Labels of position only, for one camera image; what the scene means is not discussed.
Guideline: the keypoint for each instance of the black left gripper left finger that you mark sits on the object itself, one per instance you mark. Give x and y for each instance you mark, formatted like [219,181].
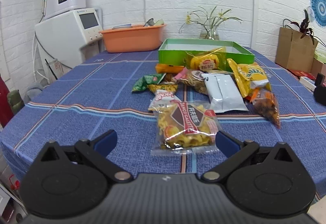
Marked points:
[66,181]

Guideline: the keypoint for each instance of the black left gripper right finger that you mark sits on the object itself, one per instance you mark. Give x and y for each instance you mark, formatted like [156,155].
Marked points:
[262,180]

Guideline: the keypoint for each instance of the clear bag mixed nuts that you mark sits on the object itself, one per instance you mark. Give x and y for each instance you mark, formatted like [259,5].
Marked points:
[266,104]

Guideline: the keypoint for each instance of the clear bag yellow chips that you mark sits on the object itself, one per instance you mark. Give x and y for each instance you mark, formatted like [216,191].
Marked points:
[185,128]

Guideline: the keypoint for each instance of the green snack packet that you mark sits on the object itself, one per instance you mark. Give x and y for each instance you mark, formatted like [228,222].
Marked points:
[151,79]

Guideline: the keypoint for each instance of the pink melon seeds bag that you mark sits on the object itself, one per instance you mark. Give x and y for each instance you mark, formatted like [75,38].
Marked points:
[192,78]

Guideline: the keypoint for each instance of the gold yellow cakes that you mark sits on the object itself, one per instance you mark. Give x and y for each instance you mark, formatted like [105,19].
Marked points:
[214,59]

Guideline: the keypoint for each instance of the orange red snack bag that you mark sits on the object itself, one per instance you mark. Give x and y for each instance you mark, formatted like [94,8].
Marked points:
[170,69]

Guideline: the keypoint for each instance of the blue plaid tablecloth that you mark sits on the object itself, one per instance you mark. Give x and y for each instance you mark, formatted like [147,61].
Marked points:
[96,97]

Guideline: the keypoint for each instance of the white silver snack packet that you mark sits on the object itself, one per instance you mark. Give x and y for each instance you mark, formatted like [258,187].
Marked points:
[223,93]

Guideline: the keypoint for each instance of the small brown cardboard box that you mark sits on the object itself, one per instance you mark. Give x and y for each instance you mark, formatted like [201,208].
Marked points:
[318,67]

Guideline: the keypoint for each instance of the red white snack packet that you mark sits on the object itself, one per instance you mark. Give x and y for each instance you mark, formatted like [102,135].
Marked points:
[162,99]

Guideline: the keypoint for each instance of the light green flat box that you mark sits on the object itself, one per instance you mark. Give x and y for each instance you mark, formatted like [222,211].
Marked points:
[320,55]

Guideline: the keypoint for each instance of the white monitor appliance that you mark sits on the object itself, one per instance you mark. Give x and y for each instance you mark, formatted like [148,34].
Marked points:
[67,40]

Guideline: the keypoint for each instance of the purple leaf plant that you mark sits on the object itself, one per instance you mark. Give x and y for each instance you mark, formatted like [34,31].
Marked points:
[303,28]

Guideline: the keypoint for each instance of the orange plastic basin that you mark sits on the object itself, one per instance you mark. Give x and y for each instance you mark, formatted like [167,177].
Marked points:
[133,39]

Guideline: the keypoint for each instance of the glass vase with flowers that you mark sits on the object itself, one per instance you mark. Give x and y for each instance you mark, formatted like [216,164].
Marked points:
[209,21]

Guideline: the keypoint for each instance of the blue round wall decoration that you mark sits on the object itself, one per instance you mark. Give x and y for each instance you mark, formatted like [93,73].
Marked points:
[316,12]

